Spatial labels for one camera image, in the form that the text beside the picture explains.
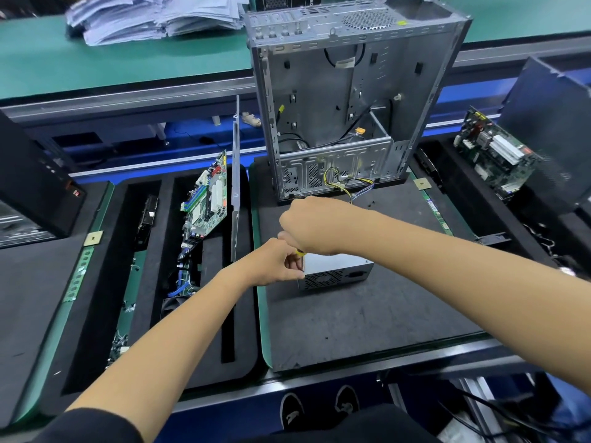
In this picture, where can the person's left hand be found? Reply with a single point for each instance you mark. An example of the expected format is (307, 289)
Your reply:
(268, 265)

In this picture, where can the person's right hand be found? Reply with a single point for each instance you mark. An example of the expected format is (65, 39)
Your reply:
(319, 226)

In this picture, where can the silver power supply unit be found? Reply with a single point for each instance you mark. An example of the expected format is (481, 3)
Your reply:
(337, 269)

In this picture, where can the person's right forearm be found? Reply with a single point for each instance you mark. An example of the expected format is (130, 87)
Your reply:
(480, 281)

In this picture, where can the silver metal computer case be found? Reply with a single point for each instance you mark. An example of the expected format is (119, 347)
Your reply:
(360, 87)

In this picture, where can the person's left black shoe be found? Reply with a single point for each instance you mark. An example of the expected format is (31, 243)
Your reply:
(294, 408)

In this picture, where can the person's black shoe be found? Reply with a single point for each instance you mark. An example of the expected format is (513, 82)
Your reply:
(346, 401)
(294, 408)

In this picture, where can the person's right black shoe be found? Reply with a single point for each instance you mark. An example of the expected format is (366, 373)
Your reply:
(346, 401)

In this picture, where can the person's black clothing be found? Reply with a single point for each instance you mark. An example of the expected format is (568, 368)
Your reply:
(92, 427)

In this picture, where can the green motherboard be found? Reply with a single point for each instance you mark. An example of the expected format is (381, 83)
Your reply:
(208, 196)

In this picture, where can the dark grey case side panel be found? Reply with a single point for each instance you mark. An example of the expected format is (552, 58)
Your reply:
(236, 170)

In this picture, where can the small beige square chip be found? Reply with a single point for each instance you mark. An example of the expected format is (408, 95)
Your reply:
(93, 238)
(422, 183)

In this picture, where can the black foam work mat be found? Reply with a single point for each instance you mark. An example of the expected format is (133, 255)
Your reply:
(23, 318)
(406, 309)

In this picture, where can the small black rectangular component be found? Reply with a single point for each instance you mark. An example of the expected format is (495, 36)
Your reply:
(148, 217)

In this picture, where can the black foam tray with slots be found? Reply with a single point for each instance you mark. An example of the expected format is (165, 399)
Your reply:
(138, 290)

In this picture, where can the long green memory strip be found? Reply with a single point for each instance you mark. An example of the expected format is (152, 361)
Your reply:
(127, 309)
(60, 300)

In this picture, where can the green board with white parts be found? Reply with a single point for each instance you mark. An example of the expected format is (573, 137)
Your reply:
(499, 150)

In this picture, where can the black foam tray with recess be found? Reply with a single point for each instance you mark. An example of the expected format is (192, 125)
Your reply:
(545, 226)

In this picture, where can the black cardboard box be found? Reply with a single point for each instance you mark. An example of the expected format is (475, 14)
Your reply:
(286, 0)

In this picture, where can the black rectangular device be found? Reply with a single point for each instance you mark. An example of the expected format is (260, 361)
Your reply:
(37, 180)

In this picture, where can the large black metal panel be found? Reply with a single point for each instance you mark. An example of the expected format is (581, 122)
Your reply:
(559, 124)

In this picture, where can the stack of grey paper sheets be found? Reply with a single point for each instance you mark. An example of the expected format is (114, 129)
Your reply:
(157, 13)

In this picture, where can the green conveyor belt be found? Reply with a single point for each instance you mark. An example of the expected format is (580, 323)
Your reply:
(102, 55)

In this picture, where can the small black metal bracket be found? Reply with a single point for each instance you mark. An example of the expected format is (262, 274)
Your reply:
(494, 240)

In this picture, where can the grey metal conveyor rail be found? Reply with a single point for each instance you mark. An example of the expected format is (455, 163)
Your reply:
(102, 98)

